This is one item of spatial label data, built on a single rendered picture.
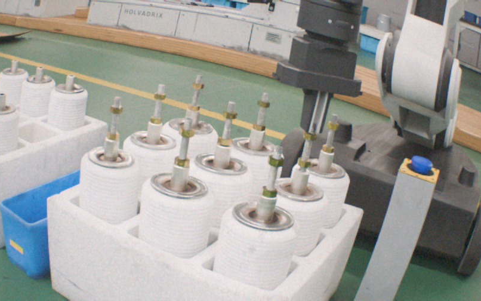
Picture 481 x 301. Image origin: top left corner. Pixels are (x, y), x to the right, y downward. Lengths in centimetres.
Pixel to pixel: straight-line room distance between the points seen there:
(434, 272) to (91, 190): 80
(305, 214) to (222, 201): 12
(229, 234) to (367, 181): 56
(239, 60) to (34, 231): 220
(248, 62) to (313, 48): 219
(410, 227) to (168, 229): 35
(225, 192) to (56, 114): 47
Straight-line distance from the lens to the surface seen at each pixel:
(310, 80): 76
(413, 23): 114
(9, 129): 101
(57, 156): 110
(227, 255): 72
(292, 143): 128
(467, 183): 124
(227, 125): 85
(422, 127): 137
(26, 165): 103
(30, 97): 124
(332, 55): 77
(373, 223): 125
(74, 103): 116
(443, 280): 125
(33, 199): 103
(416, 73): 108
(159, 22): 329
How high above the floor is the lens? 55
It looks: 18 degrees down
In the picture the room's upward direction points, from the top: 11 degrees clockwise
